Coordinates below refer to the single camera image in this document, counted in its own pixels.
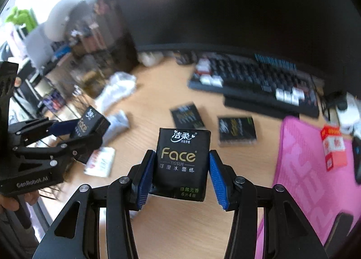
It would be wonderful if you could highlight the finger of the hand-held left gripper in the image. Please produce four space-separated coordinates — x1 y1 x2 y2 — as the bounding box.
14 132 103 164
8 118 81 147

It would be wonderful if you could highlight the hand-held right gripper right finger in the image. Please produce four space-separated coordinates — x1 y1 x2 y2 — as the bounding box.
209 149 329 259

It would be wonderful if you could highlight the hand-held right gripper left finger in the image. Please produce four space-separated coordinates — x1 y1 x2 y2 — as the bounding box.
39 149 158 259

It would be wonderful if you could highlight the black tissue pack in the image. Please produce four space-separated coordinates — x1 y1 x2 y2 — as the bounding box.
170 102 205 130
148 127 211 202
217 117 257 147
69 105 111 140

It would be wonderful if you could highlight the wooden desktop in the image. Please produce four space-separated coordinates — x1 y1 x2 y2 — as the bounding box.
42 56 285 259

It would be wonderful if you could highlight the person's left hand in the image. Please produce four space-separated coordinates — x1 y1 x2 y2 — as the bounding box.
0 190 38 211

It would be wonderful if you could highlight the white sachet with red mark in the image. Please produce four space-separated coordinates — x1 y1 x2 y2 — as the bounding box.
84 146 116 178

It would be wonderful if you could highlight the labelled tin can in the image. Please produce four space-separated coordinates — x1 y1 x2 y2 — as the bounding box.
39 93 67 113

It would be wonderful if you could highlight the white snack packet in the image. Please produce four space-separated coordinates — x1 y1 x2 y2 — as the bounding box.
104 110 131 142

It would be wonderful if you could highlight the clear glass jar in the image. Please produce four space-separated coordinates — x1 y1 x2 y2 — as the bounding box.
72 64 105 99

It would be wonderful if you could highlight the crumpled white plastic bag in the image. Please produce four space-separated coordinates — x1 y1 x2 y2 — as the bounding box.
96 72 137 111

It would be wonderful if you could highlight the pink desk mat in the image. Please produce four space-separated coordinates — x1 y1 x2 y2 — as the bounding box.
254 117 361 259

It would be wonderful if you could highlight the dark acrylic storage organizer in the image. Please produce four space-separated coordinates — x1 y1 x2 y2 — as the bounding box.
70 0 139 73

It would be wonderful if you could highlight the black mechanical keyboard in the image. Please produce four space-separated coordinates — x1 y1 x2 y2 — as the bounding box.
189 53 320 117

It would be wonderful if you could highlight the red and white box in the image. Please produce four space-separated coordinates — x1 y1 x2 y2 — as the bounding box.
320 125 348 171

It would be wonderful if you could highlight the green object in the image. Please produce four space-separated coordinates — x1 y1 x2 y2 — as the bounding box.
6 5 37 27

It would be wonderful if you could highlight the black phone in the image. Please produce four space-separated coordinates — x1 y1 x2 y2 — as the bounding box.
324 212 354 259

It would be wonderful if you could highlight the black computer mouse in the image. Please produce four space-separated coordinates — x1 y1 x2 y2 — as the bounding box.
352 138 361 185

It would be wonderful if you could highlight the black power adapter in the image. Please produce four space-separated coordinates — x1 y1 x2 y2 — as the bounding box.
324 91 347 113

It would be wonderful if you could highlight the white power strip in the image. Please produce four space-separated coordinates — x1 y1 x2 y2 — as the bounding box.
336 93 361 133

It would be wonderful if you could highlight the black curved monitor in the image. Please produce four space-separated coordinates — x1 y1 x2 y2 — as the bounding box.
107 0 361 119

